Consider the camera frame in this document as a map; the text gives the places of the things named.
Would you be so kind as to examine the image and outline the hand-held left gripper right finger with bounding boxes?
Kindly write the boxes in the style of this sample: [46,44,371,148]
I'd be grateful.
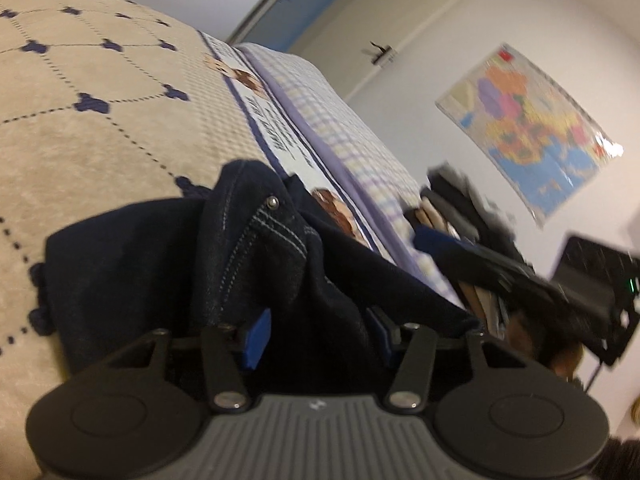
[366,306,546,412]

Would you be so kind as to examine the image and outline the stack of folded clothes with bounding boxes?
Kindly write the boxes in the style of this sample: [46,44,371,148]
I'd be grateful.
[404,162,551,356]

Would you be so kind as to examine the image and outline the black door handle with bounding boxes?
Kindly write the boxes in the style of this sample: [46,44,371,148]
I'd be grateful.
[363,40,397,65]

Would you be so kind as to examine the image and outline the beige bear-print blanket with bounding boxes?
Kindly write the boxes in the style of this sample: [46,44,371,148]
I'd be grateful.
[0,0,401,480]

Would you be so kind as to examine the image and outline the colourful wall map poster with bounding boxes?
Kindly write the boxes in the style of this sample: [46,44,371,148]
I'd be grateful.
[435,42,624,231]

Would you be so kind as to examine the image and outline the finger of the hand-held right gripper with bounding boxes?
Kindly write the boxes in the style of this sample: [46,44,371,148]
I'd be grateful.
[413,225,610,337]

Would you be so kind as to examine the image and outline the purple plaid bed sheet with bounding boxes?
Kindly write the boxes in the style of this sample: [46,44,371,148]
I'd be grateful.
[235,42,468,311]

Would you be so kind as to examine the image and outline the white door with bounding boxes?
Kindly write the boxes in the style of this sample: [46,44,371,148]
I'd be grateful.
[297,0,478,103]

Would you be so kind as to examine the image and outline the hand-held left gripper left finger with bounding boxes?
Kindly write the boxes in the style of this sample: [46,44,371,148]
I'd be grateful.
[95,308,272,413]

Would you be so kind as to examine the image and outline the white and teal wardrobe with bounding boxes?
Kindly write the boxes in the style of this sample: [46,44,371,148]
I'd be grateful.
[97,0,363,56]

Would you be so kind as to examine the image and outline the dark blue denim pants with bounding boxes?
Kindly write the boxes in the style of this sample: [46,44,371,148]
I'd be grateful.
[45,159,483,403]

